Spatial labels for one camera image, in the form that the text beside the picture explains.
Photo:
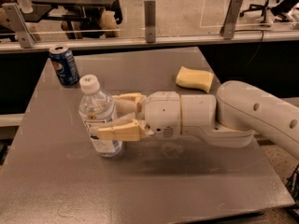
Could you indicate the black background desk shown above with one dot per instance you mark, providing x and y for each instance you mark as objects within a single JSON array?
[{"x": 42, "y": 8}]

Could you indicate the clear plastic water bottle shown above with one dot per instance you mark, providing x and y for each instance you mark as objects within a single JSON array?
[{"x": 97, "y": 108}]

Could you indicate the left metal rail bracket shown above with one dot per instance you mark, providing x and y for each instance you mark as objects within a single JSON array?
[{"x": 17, "y": 21}]

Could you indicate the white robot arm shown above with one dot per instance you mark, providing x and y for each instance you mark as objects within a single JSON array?
[{"x": 228, "y": 118}]

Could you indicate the metal rail bracket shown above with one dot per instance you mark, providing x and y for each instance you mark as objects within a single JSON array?
[
  {"x": 150, "y": 20},
  {"x": 228, "y": 29},
  {"x": 17, "y": 21}
]

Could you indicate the seated person in background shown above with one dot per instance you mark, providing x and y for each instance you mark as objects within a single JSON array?
[{"x": 101, "y": 19}]

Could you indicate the black office chair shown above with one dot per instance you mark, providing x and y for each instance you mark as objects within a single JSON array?
[{"x": 273, "y": 10}]

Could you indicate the right metal rail bracket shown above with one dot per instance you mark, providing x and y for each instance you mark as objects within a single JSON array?
[{"x": 228, "y": 29}]

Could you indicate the metal guard rail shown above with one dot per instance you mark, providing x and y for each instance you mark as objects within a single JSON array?
[{"x": 254, "y": 36}]

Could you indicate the middle metal rail bracket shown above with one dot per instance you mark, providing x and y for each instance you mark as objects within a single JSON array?
[{"x": 150, "y": 20}]

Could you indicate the yellow sponge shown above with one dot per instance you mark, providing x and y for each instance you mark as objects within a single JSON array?
[{"x": 194, "y": 79}]

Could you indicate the blue Pepsi soda can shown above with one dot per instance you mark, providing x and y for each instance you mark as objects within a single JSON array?
[{"x": 64, "y": 64}]

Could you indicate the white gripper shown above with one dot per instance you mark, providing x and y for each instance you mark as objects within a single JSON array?
[{"x": 163, "y": 114}]

